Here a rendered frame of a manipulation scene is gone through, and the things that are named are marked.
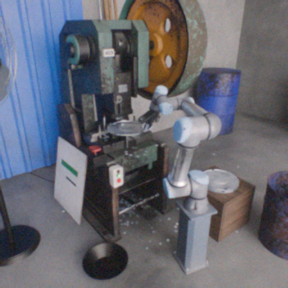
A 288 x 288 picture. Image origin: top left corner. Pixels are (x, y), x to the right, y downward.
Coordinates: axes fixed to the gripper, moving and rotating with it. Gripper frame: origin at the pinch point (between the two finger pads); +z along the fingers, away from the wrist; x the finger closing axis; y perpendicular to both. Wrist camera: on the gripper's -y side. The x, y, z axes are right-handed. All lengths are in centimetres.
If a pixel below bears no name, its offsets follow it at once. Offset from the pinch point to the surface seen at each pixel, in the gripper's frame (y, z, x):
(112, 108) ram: -10.9, -2.9, 24.6
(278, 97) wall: 328, 54, 23
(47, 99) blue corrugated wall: -11, 62, 125
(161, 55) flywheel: 33, -34, 36
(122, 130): -9.8, 6.0, 10.2
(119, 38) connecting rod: -4, -46, 42
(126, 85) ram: -0.1, -18.6, 28.5
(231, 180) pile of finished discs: 51, 19, -57
